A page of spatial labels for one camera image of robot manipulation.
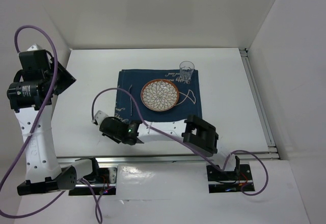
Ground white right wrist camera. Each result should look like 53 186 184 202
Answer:
92 110 108 126

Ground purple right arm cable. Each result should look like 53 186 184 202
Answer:
91 88 269 196

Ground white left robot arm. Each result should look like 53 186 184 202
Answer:
7 45 101 196

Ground silver fork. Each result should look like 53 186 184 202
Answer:
128 84 133 117

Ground aluminium rail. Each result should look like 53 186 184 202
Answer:
58 152 280 164
239 48 280 159

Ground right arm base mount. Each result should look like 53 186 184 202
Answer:
206 164 255 193

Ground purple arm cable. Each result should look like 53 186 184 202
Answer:
91 88 269 196
0 25 104 224

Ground clear plastic cup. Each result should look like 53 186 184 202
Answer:
179 61 195 81

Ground aluminium front rail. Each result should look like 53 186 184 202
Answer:
58 152 280 164

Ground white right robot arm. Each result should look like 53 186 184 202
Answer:
92 111 240 181

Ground aluminium right side rail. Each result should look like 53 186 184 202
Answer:
239 48 280 159

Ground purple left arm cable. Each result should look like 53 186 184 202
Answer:
0 25 104 224

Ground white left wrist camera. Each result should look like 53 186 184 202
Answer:
26 44 43 51

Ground floral ceramic plate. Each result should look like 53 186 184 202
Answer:
141 79 179 112

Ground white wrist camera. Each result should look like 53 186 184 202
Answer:
26 44 43 51
92 110 108 126

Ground blue fish placemat cloth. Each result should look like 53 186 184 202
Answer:
118 69 202 122

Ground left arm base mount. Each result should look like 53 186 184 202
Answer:
68 166 118 197

